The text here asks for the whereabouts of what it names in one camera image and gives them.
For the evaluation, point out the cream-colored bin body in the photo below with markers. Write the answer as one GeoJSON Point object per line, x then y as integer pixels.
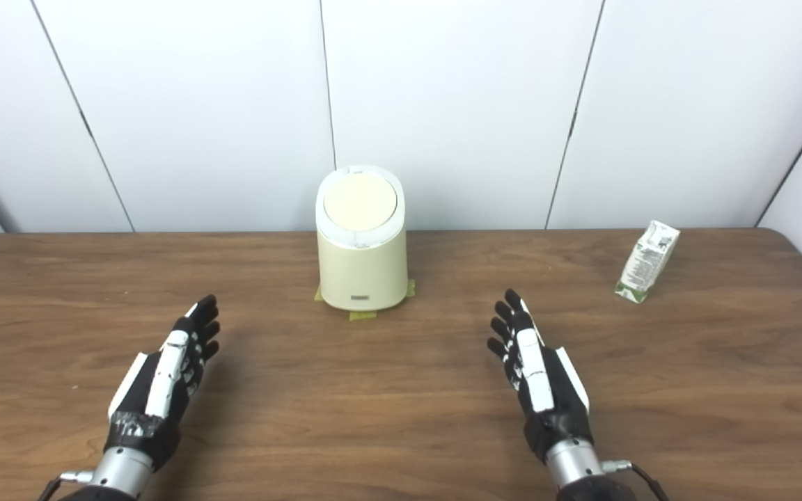
{"type": "Point", "coordinates": [363, 268]}

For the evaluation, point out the cream round bin lid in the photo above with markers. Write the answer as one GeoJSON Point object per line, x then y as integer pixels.
{"type": "Point", "coordinates": [359, 202]}

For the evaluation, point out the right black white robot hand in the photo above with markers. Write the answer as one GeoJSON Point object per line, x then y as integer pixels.
{"type": "Point", "coordinates": [547, 383]}

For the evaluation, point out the white green milk carton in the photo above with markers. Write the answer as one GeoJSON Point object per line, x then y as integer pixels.
{"type": "Point", "coordinates": [645, 261]}

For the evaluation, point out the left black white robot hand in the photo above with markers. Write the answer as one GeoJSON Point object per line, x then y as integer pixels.
{"type": "Point", "coordinates": [164, 379]}

